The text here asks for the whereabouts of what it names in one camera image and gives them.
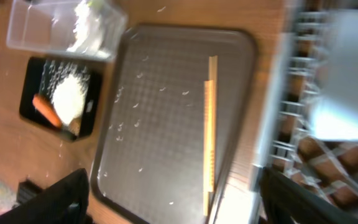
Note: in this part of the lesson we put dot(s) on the clear plastic bin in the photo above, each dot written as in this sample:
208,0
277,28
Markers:
46,26

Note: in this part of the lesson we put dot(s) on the black rectangular tray bin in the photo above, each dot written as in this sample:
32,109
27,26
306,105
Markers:
42,77

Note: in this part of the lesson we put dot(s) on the light blue rice bowl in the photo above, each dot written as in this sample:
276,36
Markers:
333,115

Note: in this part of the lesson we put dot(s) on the orange carrot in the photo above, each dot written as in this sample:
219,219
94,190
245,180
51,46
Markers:
46,110

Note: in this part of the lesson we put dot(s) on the brown serving tray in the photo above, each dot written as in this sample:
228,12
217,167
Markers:
148,165

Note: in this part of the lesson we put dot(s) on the white rice pile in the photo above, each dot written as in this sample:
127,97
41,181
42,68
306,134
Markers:
68,98

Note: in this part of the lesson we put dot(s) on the brown patterned food piece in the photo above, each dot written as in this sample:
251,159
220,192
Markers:
75,126

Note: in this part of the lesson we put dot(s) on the wooden chopstick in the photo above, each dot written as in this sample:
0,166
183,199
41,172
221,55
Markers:
213,76
208,166

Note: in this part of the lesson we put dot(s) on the grey dishwasher rack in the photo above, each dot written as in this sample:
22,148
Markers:
309,129

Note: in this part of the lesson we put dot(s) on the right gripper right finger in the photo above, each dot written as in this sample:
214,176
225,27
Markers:
285,201

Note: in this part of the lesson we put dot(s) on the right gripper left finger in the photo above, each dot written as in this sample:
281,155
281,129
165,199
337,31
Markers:
66,201

